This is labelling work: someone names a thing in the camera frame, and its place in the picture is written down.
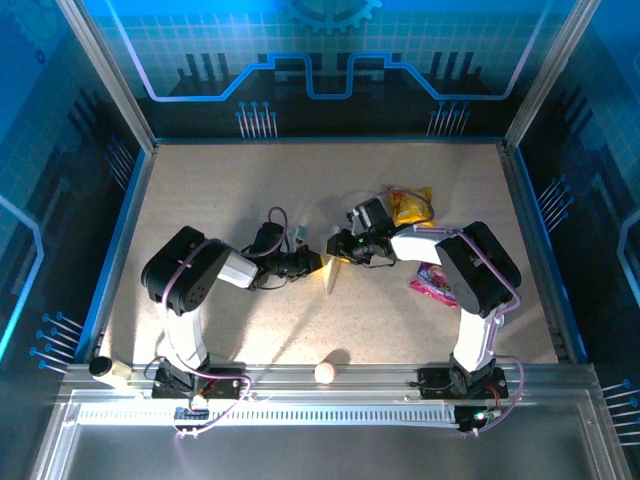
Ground yellow snack packet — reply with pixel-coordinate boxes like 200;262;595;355
386;184;435;227

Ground pink purple candy packet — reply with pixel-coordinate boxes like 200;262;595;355
408;262;459;307

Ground grey metal panel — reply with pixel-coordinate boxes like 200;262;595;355
29;388;634;480

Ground cream roll with black cap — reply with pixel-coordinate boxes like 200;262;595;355
88;355;135;389

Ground black controller with green LED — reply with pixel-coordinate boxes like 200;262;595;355
455;405;501;435

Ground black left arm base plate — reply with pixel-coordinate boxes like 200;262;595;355
151;364;246;400

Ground white slotted cable duct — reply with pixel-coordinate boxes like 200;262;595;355
77;403;459;427

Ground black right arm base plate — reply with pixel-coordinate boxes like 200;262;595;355
417;366;510;400

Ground aluminium side rail blue edge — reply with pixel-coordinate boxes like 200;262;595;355
499;142;590;364
74;144;156;364

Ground aluminium frame post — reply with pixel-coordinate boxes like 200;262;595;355
503;0;604;151
54;0;157;154

